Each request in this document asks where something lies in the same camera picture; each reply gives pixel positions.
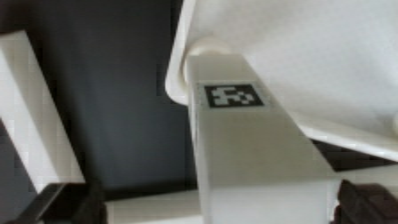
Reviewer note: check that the white desk leg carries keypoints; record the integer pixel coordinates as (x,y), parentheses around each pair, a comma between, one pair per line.
(267,182)

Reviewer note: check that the white left fence block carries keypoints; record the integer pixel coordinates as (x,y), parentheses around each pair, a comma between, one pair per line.
(31,116)

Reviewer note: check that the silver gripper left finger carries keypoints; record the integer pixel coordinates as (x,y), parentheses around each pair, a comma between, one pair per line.
(68,204)

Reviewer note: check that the white desk top tray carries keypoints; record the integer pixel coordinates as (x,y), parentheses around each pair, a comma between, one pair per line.
(320,46)

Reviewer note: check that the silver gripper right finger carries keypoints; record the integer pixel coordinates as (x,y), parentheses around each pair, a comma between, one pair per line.
(367,204)

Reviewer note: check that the white front fence rail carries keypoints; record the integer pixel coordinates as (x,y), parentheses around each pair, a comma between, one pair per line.
(173,208)

